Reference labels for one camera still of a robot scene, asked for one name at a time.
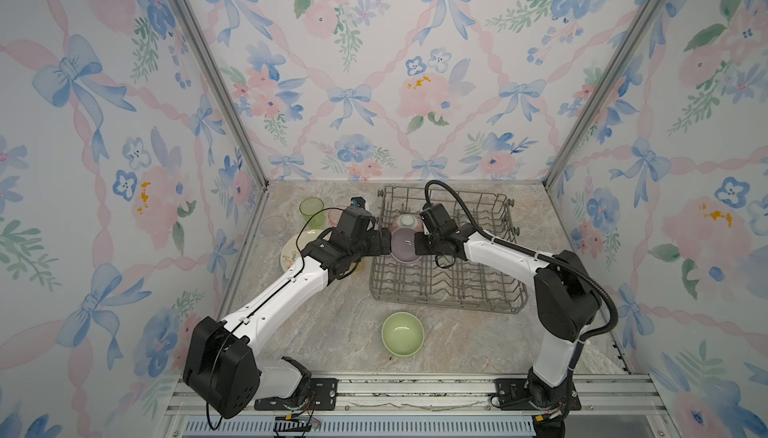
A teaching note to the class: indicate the pink glass tumbler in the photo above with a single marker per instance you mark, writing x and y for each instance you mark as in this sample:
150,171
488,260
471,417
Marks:
333,216

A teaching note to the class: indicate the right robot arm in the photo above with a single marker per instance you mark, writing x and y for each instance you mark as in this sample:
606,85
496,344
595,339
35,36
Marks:
565,303

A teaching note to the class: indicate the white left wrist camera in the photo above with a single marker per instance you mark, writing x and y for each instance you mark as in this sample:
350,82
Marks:
359,202

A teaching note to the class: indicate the cream flamingo plate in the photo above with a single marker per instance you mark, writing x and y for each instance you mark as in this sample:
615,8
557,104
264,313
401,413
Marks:
291,251

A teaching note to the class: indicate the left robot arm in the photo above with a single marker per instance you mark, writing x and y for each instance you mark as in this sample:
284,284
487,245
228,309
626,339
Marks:
222,365

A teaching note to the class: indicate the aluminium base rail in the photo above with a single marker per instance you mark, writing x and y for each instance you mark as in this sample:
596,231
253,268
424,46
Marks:
433,405

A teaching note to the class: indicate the grey wire dish rack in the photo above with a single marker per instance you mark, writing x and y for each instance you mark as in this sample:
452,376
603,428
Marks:
452,282

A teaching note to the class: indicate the lilac ceramic bowl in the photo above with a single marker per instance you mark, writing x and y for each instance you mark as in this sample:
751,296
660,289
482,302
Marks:
403,249

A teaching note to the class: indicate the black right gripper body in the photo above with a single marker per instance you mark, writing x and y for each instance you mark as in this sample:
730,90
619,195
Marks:
426,246

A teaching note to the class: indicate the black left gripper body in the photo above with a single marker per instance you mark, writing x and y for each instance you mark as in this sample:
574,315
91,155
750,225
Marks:
371,246

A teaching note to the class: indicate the amber glass tumbler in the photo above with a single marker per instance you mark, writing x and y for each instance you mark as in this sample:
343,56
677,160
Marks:
360,268

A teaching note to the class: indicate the green ceramic bowl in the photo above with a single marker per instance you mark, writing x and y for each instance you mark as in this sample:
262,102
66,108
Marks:
402,334

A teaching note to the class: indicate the aluminium right corner post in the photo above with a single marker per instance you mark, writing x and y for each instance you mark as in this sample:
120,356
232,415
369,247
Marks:
624,53

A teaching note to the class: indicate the aluminium corner post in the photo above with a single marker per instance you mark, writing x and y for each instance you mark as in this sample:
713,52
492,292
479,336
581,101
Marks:
624,53
202,53

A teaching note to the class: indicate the aluminium left corner post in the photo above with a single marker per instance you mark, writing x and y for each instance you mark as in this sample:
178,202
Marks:
202,53

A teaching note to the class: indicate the pink patterned bowl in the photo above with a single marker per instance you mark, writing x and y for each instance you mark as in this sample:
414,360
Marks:
408,221

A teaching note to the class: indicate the green glass tumbler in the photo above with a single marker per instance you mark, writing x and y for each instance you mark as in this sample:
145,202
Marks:
312,211

